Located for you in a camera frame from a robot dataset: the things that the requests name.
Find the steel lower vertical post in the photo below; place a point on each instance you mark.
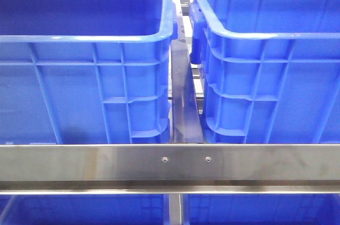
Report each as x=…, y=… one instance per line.
x=175, y=209

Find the blue crate front left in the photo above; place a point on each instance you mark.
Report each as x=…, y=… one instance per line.
x=85, y=71

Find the steel shelf front rail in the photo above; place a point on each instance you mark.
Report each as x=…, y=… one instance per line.
x=169, y=169

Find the blue crate lower right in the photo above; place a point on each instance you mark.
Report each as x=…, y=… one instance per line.
x=262, y=209

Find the steel centre divider bar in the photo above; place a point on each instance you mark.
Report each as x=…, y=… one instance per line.
x=185, y=117

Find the blue crate lower left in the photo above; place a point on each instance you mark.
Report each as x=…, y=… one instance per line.
x=86, y=209

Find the blue crate front right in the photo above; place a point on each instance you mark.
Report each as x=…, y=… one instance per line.
x=271, y=70

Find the blue crate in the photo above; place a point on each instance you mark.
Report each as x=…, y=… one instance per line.
x=86, y=209
x=271, y=70
x=262, y=209
x=85, y=71

